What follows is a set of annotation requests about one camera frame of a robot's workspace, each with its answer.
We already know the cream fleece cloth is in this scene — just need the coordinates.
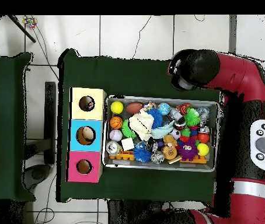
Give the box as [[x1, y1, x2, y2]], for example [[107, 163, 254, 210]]
[[128, 111, 155, 142]]

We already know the crushed black red can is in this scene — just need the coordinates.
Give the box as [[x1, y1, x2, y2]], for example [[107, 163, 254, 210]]
[[145, 137, 159, 153]]

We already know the wooden box with three holes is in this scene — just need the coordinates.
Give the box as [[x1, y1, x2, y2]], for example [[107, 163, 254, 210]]
[[65, 87, 107, 183]]

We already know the dark green table cloth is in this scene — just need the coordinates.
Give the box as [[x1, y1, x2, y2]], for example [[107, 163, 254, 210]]
[[0, 52, 36, 202], [55, 48, 223, 208]]

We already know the large blue spiky ball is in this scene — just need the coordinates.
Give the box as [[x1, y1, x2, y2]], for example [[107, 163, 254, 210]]
[[146, 107, 164, 130]]

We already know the brown football toy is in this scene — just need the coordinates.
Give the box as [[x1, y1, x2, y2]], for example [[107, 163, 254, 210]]
[[125, 101, 144, 115]]

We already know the yellow foam ball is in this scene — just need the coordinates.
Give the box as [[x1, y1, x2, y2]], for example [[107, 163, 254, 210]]
[[110, 100, 124, 115]]

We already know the green spiky ball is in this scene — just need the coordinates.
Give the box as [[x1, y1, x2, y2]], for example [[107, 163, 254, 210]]
[[121, 118, 137, 139]]

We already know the orange basketball toy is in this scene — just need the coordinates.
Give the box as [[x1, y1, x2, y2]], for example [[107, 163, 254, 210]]
[[109, 115, 124, 130]]

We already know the purple spiky monster toy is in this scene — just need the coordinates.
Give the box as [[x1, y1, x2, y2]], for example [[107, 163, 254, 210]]
[[176, 138, 199, 162]]

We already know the crushed silver can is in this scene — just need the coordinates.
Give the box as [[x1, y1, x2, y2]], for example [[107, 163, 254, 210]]
[[150, 150, 165, 165]]

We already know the small multicoloured toy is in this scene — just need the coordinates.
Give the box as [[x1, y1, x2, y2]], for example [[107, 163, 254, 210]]
[[22, 16, 39, 30]]

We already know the black rod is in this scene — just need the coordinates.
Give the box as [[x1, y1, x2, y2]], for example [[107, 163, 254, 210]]
[[6, 15, 37, 44]]

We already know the thin black floor cable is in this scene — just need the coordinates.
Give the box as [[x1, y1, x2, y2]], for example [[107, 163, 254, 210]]
[[131, 15, 152, 60]]

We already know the wire mesh bin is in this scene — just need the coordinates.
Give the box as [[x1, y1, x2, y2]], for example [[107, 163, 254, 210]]
[[102, 94, 219, 173]]

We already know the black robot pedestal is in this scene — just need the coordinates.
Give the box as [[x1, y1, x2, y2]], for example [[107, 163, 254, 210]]
[[106, 199, 189, 224]]

